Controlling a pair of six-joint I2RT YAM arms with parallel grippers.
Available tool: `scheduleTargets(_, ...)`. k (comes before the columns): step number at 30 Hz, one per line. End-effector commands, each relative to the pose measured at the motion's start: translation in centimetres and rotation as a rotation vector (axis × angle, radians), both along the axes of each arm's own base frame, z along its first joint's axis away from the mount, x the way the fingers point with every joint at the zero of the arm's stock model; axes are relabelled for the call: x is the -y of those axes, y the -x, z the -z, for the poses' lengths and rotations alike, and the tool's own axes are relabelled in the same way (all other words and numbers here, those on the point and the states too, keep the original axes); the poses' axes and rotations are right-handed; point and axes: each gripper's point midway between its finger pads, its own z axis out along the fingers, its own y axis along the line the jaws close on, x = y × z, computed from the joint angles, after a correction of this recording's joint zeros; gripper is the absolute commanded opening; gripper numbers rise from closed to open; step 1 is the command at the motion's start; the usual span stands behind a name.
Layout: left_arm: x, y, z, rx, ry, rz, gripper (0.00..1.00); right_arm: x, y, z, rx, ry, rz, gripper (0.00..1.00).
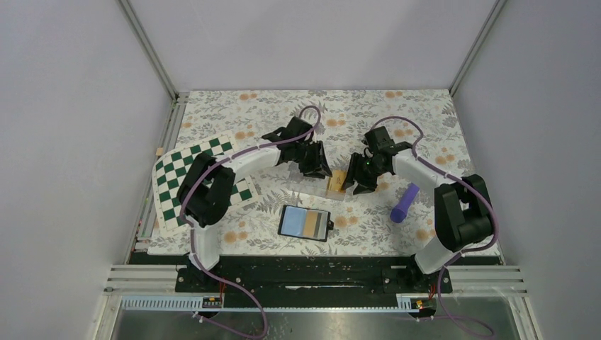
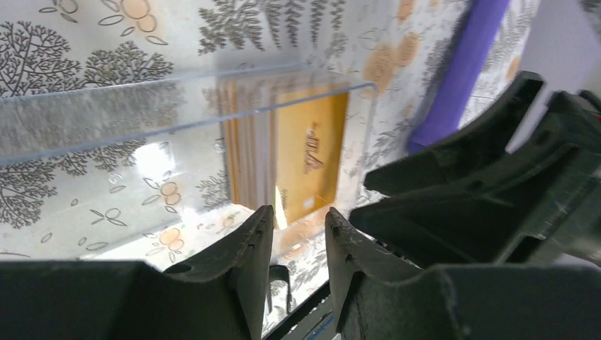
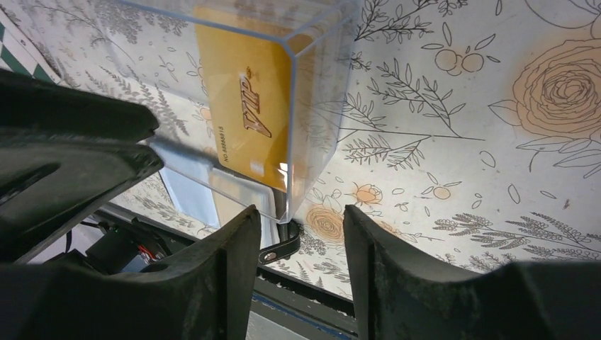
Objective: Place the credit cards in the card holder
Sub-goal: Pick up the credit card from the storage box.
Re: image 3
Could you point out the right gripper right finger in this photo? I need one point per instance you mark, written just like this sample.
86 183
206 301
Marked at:
401 292

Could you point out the clear plastic box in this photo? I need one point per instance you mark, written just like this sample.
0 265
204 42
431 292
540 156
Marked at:
154 43

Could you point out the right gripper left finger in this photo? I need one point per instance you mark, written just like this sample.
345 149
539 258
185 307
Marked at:
201 292

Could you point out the black leather card holder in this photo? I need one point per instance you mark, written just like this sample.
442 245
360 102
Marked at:
277 241

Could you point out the floral table mat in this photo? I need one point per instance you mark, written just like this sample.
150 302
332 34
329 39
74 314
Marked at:
469 129

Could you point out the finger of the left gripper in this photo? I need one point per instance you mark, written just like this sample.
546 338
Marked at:
37 105
49 185

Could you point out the green white checkered board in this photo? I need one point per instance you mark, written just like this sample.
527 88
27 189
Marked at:
20 55

